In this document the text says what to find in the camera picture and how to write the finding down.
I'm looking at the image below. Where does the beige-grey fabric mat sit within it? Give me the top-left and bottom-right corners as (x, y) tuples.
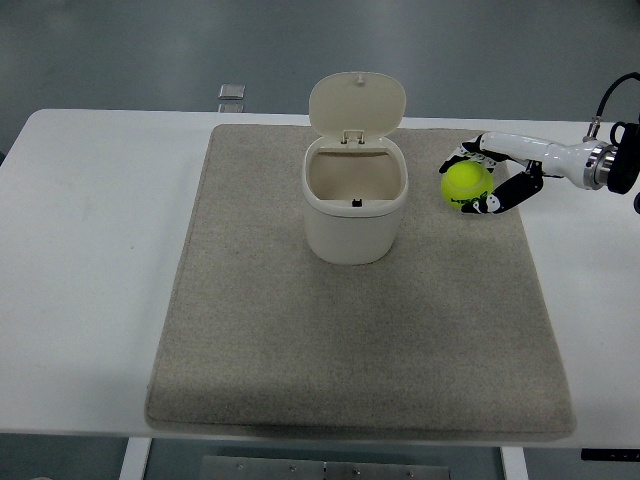
(144, 123), (578, 441)

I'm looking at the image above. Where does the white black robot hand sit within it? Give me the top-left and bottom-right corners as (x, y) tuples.
(438, 130), (594, 216)

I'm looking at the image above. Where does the black table control panel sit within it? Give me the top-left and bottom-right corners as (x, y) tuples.
(580, 448), (640, 462)

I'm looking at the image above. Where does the cream bin with flip lid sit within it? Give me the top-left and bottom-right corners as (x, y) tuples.
(302, 72), (409, 265)

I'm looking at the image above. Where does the grey metal plate with screws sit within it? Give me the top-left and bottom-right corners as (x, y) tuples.
(200, 454), (451, 480)

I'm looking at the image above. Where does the white table leg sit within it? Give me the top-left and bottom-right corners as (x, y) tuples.
(499, 446), (526, 480)
(118, 437), (152, 480)

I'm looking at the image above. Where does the yellow-green tennis ball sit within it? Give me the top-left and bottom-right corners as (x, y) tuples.
(440, 160), (495, 209)

